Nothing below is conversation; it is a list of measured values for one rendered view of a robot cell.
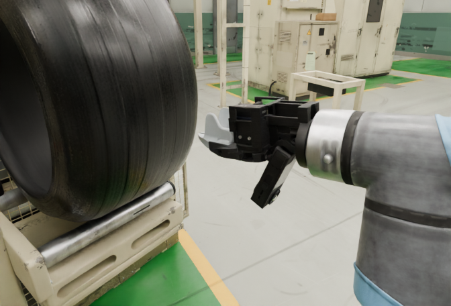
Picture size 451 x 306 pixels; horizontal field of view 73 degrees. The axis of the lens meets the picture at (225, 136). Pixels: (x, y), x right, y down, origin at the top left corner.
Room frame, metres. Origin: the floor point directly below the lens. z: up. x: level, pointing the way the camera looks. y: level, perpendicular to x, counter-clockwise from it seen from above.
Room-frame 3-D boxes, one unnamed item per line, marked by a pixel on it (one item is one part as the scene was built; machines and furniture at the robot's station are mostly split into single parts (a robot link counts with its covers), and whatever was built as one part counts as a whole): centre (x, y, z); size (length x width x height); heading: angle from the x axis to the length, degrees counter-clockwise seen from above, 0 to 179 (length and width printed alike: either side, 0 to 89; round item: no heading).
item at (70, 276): (0.58, 0.26, 0.84); 0.36 x 0.09 x 0.06; 142
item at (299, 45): (5.27, -1.34, 0.62); 0.91 x 0.58 x 1.25; 121
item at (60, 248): (0.59, 0.26, 0.90); 0.35 x 0.05 x 0.05; 142
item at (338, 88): (2.87, -0.96, 0.40); 0.60 x 0.35 x 0.80; 31
